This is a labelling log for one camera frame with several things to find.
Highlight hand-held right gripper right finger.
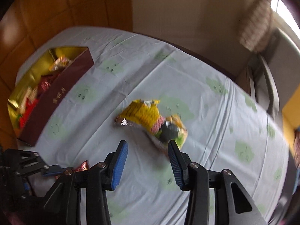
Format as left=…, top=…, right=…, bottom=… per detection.
left=167, top=140, right=268, bottom=225

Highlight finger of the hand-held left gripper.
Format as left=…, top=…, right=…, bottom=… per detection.
left=42, top=165, right=64, bottom=177

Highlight orange snack packet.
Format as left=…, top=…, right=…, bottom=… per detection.
left=48, top=55, right=72, bottom=72

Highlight yellow snack packet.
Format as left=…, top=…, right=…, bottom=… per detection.
left=114, top=99, right=163, bottom=133

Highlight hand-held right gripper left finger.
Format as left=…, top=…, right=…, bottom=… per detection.
left=43, top=140, right=129, bottom=225

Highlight yellow-green packet with dark circle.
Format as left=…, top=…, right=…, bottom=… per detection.
left=145, top=114, right=188, bottom=158

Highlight brown-red packet with zigzag edge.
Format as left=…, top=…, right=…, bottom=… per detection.
left=74, top=160, right=91, bottom=172

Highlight maroon box with gold lining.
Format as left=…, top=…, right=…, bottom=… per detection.
left=7, top=46, right=95, bottom=147

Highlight grey armchair colourful cushion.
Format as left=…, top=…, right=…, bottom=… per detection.
left=246, top=27, right=300, bottom=153

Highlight light blue cloud-print tablecloth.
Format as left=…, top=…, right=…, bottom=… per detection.
left=15, top=26, right=292, bottom=225

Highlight beige patterned curtain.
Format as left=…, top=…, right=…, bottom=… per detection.
left=238, top=0, right=277, bottom=52

